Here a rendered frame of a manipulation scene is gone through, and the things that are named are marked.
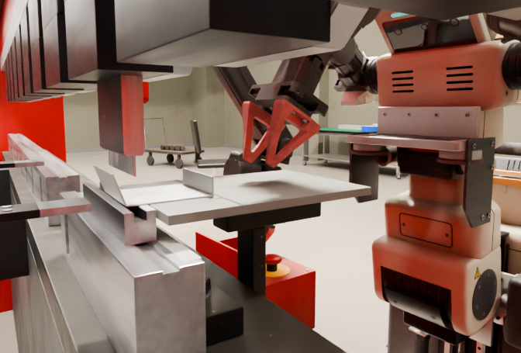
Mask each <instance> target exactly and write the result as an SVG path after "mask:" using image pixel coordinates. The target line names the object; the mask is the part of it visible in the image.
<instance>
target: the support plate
mask: <svg viewBox="0 0 521 353"><path fill-rule="evenodd" d="M176 184H183V183H180V182H177V181H165V182H150V183H141V184H133V185H119V188H120V189H122V190H123V189H138V188H146V187H154V186H162V185H176ZM214 194H216V195H219V196H222V197H225V198H227V199H231V200H233V201H235V202H239V203H241V204H243V205H242V206H241V205H239V204H236V203H234V202H230V201H228V200H226V199H216V198H220V197H218V196H213V197H207V198H200V199H188V200H181V201H175V202H163V203H156V204H150V205H148V206H150V207H152V208H154V209H155V210H156V218H157V219H159V220H160V221H162V222H163V223H165V224H167V225H168V226H173V225H178V224H183V223H193V222H198V221H203V220H213V219H218V218H223V217H228V216H238V215H243V214H248V213H258V212H263V211H268V210H273V209H283V208H288V207H293V206H303V205H308V204H313V203H319V202H329V201H333V200H338V199H348V198H353V197H358V196H368V195H371V187H369V186H365V185H358V184H354V183H349V182H342V181H338V180H334V179H330V178H323V177H319V176H315V175H307V174H304V173H300V172H296V171H289V170H280V171H265V172H256V173H248V174H239V175H224V176H215V177H214Z"/></svg>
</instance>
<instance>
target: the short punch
mask: <svg viewBox="0 0 521 353"><path fill-rule="evenodd" d="M97 89H98V124H99V143H100V147H102V148H104V149H106V150H109V165H110V166H112V167H114V168H117V169H119V170H120V171H124V172H125V173H127V174H129V175H132V176H134V177H136V156H142V155H143V154H144V153H145V142H144V117H143V76H134V75H119V76H115V77H112V78H106V79H103V80H100V81H97Z"/></svg>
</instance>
